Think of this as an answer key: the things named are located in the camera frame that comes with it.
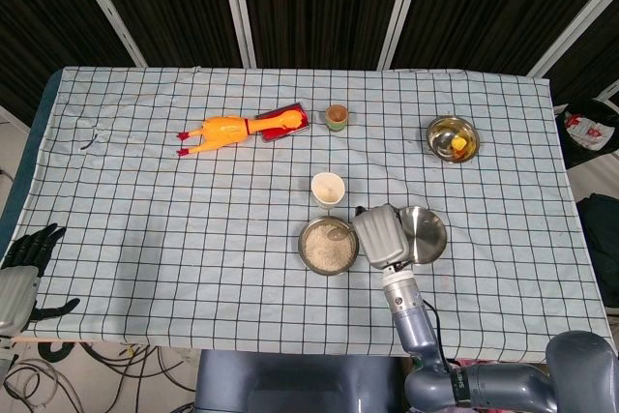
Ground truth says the black bag with red print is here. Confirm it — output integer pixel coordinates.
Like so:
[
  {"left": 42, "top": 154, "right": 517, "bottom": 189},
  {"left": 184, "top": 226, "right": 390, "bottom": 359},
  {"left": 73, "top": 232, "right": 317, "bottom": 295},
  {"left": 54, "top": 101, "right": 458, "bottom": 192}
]
[{"left": 554, "top": 98, "right": 619, "bottom": 171}]

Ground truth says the steel bowl with yellow toy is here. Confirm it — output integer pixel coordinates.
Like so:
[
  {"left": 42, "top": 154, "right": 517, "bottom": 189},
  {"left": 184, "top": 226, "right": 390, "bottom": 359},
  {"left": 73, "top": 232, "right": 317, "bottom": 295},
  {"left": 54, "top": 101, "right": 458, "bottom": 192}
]
[{"left": 425, "top": 115, "right": 482, "bottom": 164}]

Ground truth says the yellow rubber chicken toy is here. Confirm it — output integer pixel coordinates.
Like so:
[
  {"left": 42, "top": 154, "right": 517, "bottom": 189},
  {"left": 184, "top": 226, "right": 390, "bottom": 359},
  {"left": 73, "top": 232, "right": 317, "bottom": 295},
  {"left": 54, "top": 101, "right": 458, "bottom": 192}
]
[{"left": 176, "top": 110, "right": 307, "bottom": 159}]

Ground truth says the shallow steel plate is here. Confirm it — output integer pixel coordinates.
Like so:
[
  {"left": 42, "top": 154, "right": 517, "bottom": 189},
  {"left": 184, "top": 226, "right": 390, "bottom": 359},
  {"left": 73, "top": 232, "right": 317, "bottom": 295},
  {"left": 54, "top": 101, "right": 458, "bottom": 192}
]
[{"left": 397, "top": 205, "right": 449, "bottom": 265}]

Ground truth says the white paper cup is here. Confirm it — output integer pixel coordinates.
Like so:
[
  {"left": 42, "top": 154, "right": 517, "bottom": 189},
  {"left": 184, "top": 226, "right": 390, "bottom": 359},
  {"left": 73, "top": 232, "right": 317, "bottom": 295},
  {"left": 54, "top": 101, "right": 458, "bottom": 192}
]
[{"left": 310, "top": 171, "right": 346, "bottom": 211}]

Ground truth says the grey black right robot hand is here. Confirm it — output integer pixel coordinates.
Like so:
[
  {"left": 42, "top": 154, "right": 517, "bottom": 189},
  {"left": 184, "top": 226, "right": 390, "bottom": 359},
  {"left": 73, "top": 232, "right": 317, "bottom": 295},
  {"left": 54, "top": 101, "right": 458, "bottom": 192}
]
[{"left": 351, "top": 202, "right": 413, "bottom": 272}]

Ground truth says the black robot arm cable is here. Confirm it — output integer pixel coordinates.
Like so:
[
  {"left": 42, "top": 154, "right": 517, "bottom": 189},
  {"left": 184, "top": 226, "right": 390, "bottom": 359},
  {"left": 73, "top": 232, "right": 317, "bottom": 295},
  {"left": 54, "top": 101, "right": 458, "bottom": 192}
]
[{"left": 419, "top": 299, "right": 456, "bottom": 370}]

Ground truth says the white metal frame post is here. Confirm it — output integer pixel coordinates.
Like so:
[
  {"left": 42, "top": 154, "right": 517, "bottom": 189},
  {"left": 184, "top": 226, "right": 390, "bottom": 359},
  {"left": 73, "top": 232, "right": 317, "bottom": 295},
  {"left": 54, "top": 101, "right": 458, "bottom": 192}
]
[
  {"left": 64, "top": 0, "right": 149, "bottom": 69},
  {"left": 375, "top": 0, "right": 429, "bottom": 71},
  {"left": 216, "top": 0, "right": 258, "bottom": 70},
  {"left": 526, "top": 0, "right": 619, "bottom": 78}
]

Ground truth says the light blue checked tablecloth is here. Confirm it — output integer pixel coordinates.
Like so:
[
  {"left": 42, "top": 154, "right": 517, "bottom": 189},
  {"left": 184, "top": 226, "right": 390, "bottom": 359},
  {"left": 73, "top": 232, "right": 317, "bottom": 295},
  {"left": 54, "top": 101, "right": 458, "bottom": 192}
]
[{"left": 21, "top": 66, "right": 613, "bottom": 367}]

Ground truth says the small brown green jar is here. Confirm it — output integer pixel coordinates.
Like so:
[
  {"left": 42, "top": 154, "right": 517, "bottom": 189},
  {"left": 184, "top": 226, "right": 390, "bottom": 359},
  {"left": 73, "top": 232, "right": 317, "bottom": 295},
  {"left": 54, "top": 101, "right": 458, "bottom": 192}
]
[{"left": 324, "top": 103, "right": 350, "bottom": 133}]

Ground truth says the red flat tin case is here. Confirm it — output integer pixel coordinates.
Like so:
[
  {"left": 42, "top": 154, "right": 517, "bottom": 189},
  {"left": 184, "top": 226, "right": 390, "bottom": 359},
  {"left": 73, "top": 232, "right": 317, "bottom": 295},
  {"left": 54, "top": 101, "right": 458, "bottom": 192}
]
[{"left": 254, "top": 101, "right": 310, "bottom": 144}]

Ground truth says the dark bundle beside table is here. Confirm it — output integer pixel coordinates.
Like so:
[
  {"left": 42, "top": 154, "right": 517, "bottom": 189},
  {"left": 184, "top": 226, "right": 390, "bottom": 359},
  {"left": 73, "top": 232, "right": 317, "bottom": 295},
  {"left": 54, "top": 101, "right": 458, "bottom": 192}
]
[{"left": 576, "top": 192, "right": 619, "bottom": 315}]

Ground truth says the dark blue robot torso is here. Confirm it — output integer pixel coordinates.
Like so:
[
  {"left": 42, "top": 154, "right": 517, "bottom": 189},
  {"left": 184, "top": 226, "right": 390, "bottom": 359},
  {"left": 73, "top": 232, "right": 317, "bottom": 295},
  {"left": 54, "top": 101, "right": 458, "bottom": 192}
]
[{"left": 194, "top": 348, "right": 407, "bottom": 413}]

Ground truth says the steel bowl holding rice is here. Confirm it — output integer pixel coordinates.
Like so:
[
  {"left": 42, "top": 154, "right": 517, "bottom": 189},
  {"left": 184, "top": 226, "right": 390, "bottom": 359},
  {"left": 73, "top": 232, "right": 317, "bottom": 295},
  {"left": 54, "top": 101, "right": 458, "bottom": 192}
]
[{"left": 297, "top": 217, "right": 362, "bottom": 278}]

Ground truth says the black floor cable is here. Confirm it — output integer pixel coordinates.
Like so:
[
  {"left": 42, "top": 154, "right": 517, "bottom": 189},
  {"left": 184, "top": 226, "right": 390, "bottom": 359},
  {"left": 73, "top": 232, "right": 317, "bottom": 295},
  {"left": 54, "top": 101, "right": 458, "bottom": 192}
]
[
  {"left": 79, "top": 342, "right": 197, "bottom": 413},
  {"left": 0, "top": 358, "right": 74, "bottom": 413}
]

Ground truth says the grey black left robot hand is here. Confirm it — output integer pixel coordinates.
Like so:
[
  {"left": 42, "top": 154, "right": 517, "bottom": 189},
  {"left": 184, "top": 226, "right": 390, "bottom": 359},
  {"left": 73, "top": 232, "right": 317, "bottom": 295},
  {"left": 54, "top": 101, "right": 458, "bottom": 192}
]
[{"left": 0, "top": 222, "right": 82, "bottom": 337}]

